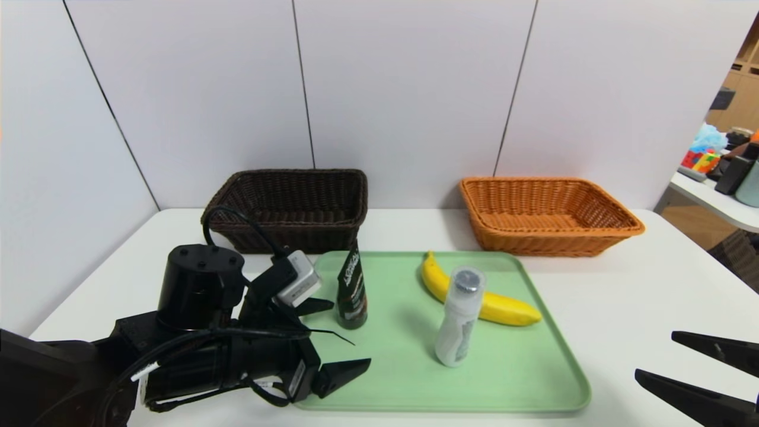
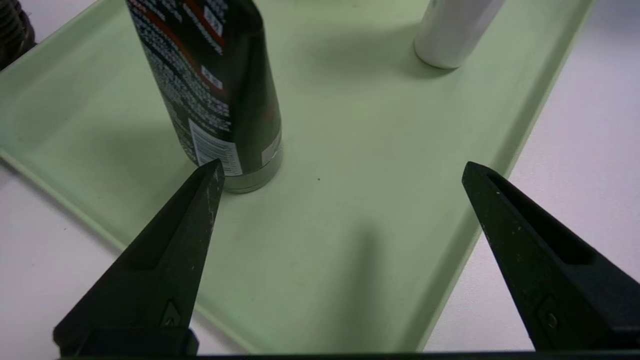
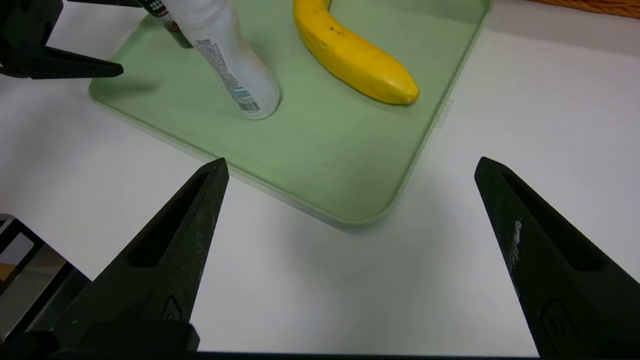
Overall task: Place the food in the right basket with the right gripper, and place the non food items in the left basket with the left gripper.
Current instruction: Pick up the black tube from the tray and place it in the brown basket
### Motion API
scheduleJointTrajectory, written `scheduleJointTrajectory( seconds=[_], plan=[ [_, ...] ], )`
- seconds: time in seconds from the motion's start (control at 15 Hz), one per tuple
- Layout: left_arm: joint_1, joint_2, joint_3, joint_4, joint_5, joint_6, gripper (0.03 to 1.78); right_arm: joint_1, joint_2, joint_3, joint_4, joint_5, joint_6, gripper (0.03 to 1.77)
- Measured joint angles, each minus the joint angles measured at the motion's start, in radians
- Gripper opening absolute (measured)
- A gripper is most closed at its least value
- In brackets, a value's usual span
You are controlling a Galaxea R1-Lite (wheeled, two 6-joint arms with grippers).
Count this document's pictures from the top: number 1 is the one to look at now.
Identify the dark brown wicker basket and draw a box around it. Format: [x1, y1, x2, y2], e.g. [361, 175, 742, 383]
[200, 170, 369, 255]

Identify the white bottle grey cap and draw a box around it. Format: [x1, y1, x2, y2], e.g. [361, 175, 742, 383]
[434, 265, 487, 368]

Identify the orange wicker basket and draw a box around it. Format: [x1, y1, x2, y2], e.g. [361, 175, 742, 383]
[459, 177, 646, 258]

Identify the grey-green cup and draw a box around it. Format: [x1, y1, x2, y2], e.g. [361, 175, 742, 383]
[734, 161, 759, 209]

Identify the blue plastic bag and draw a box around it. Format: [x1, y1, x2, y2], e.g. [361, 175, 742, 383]
[689, 123, 728, 156]

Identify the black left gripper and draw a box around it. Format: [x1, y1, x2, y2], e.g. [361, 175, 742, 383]
[225, 298, 372, 404]

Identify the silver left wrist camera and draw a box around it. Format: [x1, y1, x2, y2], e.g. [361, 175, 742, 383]
[272, 250, 322, 308]

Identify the colourful toy block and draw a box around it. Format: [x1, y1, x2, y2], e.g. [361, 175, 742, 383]
[680, 151, 719, 175]

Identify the green plastic tray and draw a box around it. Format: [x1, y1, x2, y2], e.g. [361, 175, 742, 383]
[294, 250, 592, 412]

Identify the tall black box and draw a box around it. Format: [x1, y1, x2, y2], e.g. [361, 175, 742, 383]
[713, 155, 754, 196]

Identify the black left camera cable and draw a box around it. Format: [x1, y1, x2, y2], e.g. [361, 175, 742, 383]
[202, 205, 288, 259]

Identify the white side table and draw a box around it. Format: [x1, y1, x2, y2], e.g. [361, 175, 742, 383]
[668, 172, 759, 234]

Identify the dark woven stool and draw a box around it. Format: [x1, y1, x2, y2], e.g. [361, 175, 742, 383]
[709, 230, 759, 294]

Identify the black cosmetic tube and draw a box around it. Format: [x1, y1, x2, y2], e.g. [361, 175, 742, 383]
[337, 240, 369, 330]

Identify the dark grey wall box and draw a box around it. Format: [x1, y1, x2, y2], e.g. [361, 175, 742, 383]
[707, 88, 735, 112]

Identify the yellow banana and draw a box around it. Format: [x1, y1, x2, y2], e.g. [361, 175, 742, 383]
[421, 251, 543, 327]

